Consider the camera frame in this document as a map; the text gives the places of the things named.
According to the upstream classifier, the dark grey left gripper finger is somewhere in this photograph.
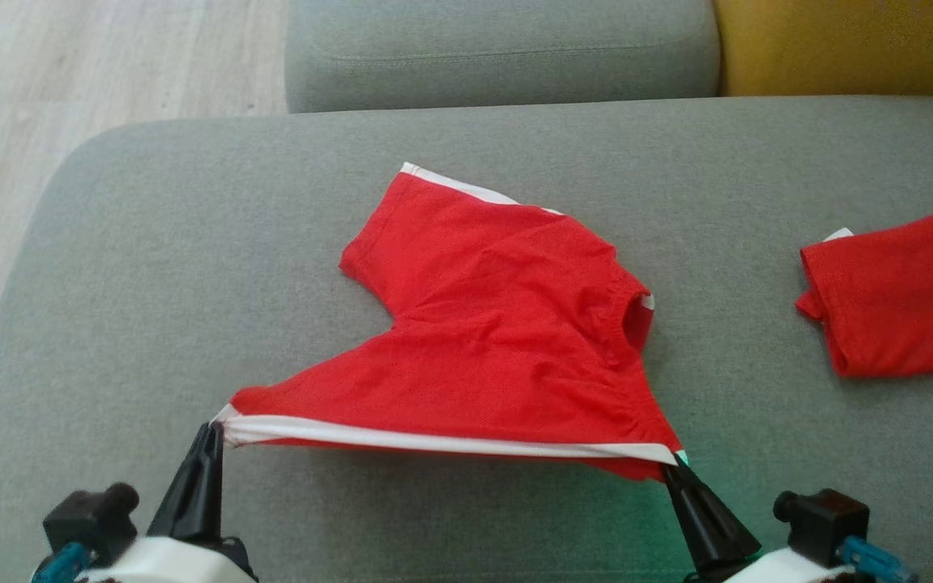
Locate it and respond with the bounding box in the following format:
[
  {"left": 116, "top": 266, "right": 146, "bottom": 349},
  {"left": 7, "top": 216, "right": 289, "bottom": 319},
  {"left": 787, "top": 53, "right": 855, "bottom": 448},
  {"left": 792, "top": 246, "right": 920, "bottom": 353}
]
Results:
[
  {"left": 199, "top": 424, "right": 224, "bottom": 542},
  {"left": 148, "top": 423, "right": 215, "bottom": 542}
]

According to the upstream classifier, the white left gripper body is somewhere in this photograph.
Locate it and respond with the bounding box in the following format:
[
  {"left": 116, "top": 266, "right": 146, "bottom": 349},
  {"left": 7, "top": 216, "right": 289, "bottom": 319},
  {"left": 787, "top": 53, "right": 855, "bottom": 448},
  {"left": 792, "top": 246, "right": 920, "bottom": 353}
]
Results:
[{"left": 78, "top": 534, "right": 258, "bottom": 583}]

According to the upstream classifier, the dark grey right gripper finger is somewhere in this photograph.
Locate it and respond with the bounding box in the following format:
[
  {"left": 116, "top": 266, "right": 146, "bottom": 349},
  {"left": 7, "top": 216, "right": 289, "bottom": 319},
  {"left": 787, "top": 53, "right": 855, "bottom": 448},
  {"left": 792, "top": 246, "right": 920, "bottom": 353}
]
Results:
[
  {"left": 675, "top": 474, "right": 761, "bottom": 568},
  {"left": 662, "top": 471, "right": 726, "bottom": 577}
]

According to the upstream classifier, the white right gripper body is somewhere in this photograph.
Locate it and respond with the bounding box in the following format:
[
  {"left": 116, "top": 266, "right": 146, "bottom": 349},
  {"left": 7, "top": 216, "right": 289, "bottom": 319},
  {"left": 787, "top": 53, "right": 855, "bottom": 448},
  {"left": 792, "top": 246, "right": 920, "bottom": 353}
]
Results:
[{"left": 681, "top": 547, "right": 856, "bottom": 583}]

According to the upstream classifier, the red jersey with numbers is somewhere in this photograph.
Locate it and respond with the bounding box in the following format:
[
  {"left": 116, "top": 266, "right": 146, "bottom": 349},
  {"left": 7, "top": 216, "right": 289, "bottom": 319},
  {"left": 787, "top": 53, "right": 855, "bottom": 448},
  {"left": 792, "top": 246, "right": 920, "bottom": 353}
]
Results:
[{"left": 211, "top": 162, "right": 688, "bottom": 483}]

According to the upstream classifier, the red t-shirt with white sleeves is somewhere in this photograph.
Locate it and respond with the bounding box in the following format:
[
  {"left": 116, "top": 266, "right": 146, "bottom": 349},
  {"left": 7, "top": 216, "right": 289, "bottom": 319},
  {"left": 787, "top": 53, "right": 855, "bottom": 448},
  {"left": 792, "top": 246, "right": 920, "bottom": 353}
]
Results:
[{"left": 795, "top": 204, "right": 933, "bottom": 380}]

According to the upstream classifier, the large grey sofa chaise cushion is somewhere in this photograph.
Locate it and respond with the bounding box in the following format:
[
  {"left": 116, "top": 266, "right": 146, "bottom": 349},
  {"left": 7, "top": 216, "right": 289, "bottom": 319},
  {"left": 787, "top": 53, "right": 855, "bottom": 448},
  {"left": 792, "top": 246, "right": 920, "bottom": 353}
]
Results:
[{"left": 0, "top": 96, "right": 933, "bottom": 583}]

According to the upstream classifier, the yellow sofa backrest cushion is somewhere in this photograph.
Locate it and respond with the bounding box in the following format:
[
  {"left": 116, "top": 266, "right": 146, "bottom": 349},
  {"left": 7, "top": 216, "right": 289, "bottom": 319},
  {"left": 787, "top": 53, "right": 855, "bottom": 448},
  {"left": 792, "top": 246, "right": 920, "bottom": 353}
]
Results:
[{"left": 712, "top": 0, "right": 933, "bottom": 100}]

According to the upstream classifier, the grey sofa seat cushion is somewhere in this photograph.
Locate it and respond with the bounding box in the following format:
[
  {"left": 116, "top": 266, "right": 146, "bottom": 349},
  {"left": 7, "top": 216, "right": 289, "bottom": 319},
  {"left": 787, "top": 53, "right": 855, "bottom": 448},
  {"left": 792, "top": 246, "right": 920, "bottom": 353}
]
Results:
[{"left": 284, "top": 0, "right": 721, "bottom": 114}]

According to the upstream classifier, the teal plug right camera cable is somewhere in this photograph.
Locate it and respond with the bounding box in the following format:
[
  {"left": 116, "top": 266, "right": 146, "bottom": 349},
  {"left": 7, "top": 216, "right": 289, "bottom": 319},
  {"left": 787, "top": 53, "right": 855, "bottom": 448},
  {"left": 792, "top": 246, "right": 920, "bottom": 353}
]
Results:
[{"left": 835, "top": 536, "right": 918, "bottom": 583}]

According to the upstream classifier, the teal plug camera cable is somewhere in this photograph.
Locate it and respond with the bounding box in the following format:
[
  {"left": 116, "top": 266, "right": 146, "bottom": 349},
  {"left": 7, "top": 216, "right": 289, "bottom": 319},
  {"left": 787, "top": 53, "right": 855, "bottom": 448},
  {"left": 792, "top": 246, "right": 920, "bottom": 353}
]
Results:
[
  {"left": 835, "top": 536, "right": 918, "bottom": 583},
  {"left": 29, "top": 541, "right": 93, "bottom": 583}
]

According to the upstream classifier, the teal plug left camera cable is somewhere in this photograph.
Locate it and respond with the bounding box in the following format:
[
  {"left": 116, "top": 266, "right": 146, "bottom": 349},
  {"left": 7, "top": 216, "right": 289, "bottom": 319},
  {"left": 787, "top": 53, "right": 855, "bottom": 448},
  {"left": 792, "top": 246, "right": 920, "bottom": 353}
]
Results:
[{"left": 29, "top": 541, "right": 93, "bottom": 583}]

